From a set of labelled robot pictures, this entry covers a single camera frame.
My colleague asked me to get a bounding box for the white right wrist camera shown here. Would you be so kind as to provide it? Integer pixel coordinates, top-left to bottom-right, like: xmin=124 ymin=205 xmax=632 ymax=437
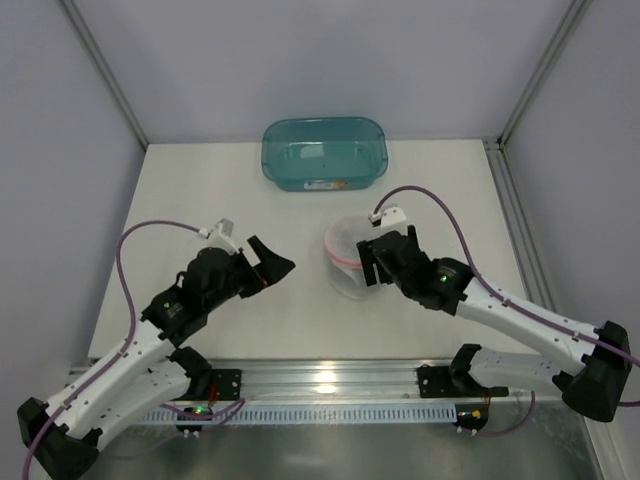
xmin=368 ymin=204 xmax=407 ymax=229

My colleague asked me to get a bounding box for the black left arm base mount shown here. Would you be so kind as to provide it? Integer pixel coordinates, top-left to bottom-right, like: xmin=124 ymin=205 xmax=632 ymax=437
xmin=168 ymin=347 xmax=242 ymax=402

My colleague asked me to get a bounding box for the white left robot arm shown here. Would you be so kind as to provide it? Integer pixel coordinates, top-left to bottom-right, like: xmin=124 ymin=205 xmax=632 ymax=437
xmin=17 ymin=234 xmax=295 ymax=479

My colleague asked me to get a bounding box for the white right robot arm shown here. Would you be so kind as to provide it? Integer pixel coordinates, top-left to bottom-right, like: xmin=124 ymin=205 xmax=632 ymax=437
xmin=357 ymin=227 xmax=632 ymax=423

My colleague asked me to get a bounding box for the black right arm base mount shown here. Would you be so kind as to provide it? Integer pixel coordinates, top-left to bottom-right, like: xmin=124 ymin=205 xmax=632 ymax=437
xmin=416 ymin=344 xmax=509 ymax=398

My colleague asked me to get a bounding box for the aluminium frame post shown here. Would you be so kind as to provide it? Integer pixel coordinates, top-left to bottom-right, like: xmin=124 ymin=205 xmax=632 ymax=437
xmin=496 ymin=0 xmax=592 ymax=150
xmin=58 ymin=0 xmax=150 ymax=151

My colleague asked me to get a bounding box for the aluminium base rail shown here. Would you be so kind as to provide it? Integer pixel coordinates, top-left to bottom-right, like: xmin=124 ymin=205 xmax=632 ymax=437
xmin=69 ymin=357 xmax=551 ymax=402

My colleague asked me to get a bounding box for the teal plastic bin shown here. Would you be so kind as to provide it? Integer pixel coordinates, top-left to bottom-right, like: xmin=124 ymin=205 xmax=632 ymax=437
xmin=261 ymin=116 xmax=389 ymax=192

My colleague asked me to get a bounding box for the aluminium frame post left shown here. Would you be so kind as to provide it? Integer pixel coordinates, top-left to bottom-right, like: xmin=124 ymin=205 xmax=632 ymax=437
xmin=58 ymin=0 xmax=150 ymax=151

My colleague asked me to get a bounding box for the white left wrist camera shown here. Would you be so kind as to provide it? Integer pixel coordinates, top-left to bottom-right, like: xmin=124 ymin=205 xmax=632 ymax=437
xmin=197 ymin=218 xmax=238 ymax=254

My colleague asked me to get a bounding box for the aluminium frame post right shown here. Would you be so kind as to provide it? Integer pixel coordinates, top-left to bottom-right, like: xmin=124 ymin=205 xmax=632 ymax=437
xmin=496 ymin=0 xmax=592 ymax=150

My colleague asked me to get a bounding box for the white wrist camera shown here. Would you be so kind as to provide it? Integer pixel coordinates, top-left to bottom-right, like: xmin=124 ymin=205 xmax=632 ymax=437
xmin=197 ymin=218 xmax=238 ymax=254
xmin=368 ymin=204 xmax=407 ymax=229

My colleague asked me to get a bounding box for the white slotted cable duct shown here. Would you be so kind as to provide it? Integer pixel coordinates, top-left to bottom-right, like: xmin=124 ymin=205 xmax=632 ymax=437
xmin=134 ymin=402 xmax=458 ymax=426

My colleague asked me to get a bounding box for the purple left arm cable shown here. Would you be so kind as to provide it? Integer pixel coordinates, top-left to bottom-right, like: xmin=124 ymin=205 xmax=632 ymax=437
xmin=21 ymin=220 xmax=211 ymax=480

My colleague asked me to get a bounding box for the white mesh laundry bag pink trim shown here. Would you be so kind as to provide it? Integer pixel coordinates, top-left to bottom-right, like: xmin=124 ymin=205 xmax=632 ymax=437
xmin=323 ymin=215 xmax=380 ymax=300

